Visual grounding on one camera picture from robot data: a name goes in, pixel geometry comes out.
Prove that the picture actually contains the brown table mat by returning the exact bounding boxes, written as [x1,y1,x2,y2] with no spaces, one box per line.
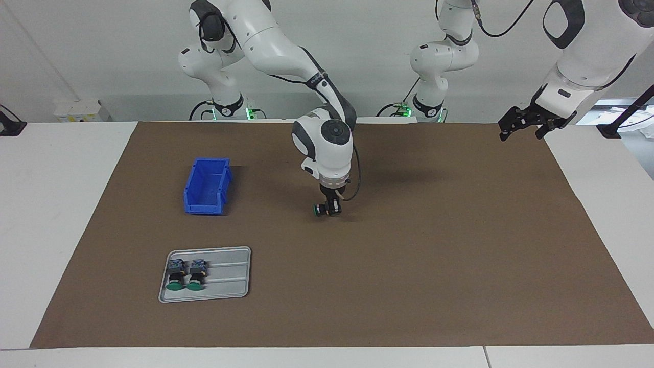
[30,121,654,349]

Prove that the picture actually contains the white background equipment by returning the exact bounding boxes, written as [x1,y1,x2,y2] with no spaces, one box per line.
[576,99,654,139]

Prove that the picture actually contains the black clamp stand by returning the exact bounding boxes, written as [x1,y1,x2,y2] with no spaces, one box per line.
[596,84,654,139]
[0,105,27,136]

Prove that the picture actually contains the blue plastic storage bin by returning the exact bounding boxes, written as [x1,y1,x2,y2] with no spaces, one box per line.
[183,157,233,216]

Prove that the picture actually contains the grey metal tray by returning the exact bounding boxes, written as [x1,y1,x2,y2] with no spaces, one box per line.
[158,246,252,304]

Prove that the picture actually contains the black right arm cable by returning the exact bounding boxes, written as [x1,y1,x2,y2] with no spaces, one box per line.
[197,10,363,202]

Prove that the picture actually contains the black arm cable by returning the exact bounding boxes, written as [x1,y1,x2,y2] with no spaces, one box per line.
[434,0,534,38]
[197,10,363,202]

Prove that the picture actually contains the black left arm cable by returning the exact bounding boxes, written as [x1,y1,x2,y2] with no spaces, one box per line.
[434,0,534,38]

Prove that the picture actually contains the black base cable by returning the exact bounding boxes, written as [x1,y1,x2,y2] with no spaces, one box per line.
[377,77,425,117]
[189,100,215,121]

